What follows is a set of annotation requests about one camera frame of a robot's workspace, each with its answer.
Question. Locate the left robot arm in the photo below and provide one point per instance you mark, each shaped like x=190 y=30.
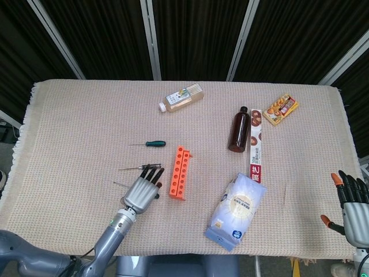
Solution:
x=109 y=239

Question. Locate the yellow snack box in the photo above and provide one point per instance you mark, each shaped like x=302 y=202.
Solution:
x=279 y=109

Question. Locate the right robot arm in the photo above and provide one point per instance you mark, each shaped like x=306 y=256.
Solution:
x=361 y=259

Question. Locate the grey robot torso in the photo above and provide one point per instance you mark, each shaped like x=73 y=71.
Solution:
x=173 y=267

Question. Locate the long white baking paper box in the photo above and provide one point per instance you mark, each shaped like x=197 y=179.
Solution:
x=256 y=144

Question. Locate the dark brown bottle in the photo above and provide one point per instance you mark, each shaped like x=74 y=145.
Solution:
x=239 y=132

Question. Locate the orange tool holder rack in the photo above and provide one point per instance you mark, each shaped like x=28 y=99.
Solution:
x=176 y=184

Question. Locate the black metal precision screwdriver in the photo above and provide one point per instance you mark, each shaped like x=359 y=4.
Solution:
x=152 y=165

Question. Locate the grey metal partition post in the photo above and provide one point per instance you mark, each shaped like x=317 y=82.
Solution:
x=346 y=57
x=57 y=40
x=242 y=40
x=151 y=40

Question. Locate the white table leg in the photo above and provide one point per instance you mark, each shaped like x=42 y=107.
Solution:
x=258 y=267

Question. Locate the blue white tissue pack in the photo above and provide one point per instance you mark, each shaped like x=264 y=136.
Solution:
x=236 y=207

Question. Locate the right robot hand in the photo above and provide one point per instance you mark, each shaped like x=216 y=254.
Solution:
x=356 y=219

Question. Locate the beige woven tablecloth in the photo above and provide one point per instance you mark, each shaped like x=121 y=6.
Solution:
x=72 y=130

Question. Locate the dark pleated curtain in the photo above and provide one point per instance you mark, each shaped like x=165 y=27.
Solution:
x=109 y=34

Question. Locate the clear juice bottle white cap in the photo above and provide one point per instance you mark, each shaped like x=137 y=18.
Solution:
x=184 y=99

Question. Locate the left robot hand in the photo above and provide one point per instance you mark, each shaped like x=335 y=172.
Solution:
x=138 y=193

